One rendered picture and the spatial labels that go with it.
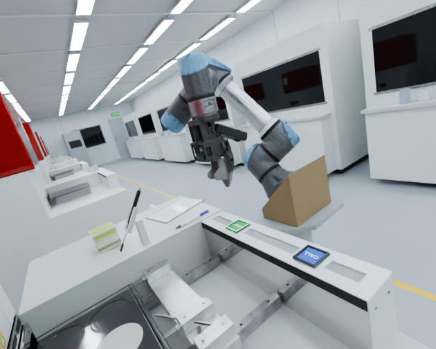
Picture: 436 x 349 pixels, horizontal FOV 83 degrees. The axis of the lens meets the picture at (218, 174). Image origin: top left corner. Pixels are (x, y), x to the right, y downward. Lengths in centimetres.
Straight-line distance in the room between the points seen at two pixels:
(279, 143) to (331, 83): 271
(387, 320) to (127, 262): 64
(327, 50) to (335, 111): 76
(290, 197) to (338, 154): 293
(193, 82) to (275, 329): 61
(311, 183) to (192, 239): 50
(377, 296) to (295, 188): 51
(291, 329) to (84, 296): 54
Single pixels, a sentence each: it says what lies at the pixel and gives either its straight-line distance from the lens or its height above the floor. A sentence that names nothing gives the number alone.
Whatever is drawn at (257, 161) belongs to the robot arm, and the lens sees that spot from 107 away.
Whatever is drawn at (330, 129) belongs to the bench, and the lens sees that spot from 378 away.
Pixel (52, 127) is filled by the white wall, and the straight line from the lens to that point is 1366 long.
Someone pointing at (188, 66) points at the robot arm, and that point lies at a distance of 66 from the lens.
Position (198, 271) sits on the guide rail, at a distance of 85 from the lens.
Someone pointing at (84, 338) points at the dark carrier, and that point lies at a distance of 74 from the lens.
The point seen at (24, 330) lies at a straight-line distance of 81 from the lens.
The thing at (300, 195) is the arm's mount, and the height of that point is 93.
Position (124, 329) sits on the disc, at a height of 90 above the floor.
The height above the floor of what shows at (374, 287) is 96.
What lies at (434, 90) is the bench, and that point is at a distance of 330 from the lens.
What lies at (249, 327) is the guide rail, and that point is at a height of 84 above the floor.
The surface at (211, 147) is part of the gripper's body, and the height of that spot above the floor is 123.
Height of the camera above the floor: 132
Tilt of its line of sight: 15 degrees down
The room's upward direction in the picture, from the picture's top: 14 degrees counter-clockwise
